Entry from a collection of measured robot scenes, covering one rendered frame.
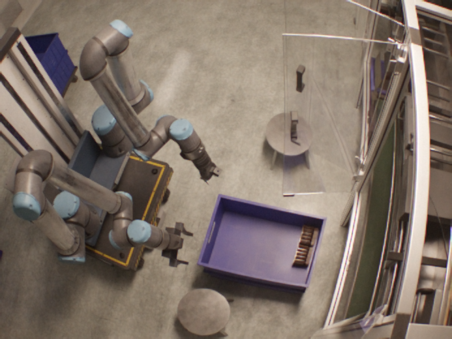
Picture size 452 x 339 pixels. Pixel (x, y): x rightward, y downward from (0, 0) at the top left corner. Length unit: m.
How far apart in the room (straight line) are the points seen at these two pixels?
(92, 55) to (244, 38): 2.14
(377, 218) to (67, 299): 2.11
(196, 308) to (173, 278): 0.39
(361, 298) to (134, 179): 1.53
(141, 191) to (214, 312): 0.84
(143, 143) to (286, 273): 1.10
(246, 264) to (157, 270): 0.61
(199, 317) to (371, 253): 1.02
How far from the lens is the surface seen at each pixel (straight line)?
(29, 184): 1.35
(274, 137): 2.66
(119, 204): 1.73
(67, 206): 1.91
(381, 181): 2.16
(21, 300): 3.18
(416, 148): 0.99
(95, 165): 2.25
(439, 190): 1.81
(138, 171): 2.60
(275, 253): 2.43
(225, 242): 2.46
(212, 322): 2.36
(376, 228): 2.06
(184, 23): 3.75
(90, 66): 1.57
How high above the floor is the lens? 2.58
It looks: 66 degrees down
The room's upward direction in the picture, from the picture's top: 15 degrees counter-clockwise
